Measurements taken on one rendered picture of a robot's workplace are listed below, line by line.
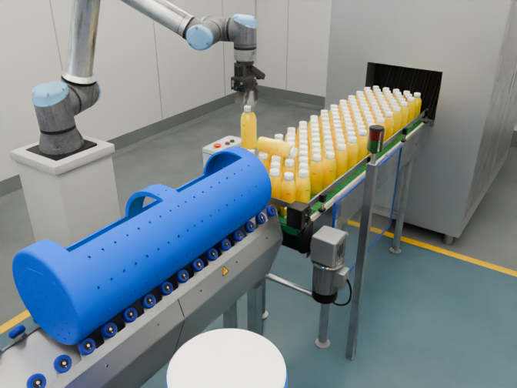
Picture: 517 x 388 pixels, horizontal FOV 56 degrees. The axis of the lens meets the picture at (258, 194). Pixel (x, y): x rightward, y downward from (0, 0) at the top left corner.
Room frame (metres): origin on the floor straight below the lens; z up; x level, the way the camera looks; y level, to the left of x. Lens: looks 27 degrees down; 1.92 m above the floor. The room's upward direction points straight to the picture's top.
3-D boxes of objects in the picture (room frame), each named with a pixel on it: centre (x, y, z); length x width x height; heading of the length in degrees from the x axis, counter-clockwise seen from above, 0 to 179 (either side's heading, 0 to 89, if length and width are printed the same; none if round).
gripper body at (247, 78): (1.97, 0.06, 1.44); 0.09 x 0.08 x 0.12; 146
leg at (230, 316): (1.76, 0.13, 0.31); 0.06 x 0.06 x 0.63; 56
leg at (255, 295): (1.68, 0.01, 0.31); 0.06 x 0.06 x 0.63; 56
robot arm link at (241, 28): (1.98, 0.06, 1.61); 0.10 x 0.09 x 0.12; 74
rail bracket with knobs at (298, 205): (1.70, -0.16, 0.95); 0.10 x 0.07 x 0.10; 56
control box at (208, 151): (2.11, 0.16, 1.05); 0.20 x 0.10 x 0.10; 146
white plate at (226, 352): (0.83, 0.07, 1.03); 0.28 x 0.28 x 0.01
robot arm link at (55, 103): (2.06, 0.88, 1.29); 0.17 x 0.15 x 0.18; 164
